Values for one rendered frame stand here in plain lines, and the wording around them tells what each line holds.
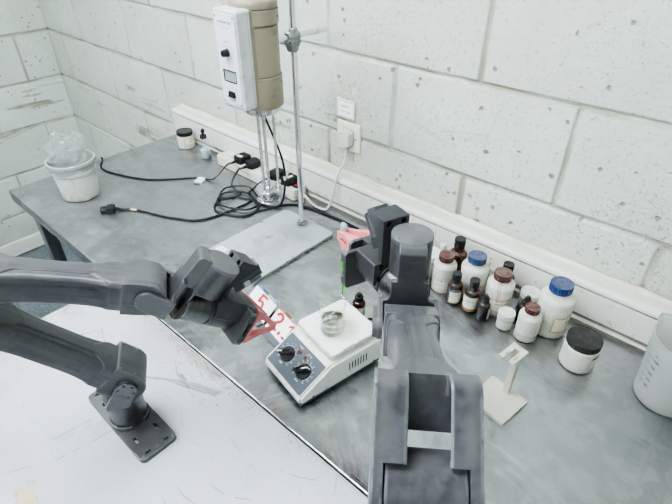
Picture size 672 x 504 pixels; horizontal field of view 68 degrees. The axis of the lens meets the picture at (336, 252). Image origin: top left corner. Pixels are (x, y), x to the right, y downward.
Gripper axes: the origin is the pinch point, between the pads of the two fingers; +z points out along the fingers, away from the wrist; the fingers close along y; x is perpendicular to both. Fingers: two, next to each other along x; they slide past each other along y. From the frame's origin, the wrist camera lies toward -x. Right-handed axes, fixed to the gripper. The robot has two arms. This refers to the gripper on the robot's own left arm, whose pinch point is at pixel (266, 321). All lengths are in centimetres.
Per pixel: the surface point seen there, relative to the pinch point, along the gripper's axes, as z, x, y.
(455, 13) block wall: 16, -72, 15
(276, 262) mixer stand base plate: 21.9, -2.5, 29.4
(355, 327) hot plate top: 14.6, -6.5, -7.6
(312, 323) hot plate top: 9.8, -2.4, -1.7
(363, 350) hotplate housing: 15.4, -3.9, -11.6
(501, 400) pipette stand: 31.6, -10.3, -33.0
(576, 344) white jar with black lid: 41, -27, -35
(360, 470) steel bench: 9.2, 9.6, -28.0
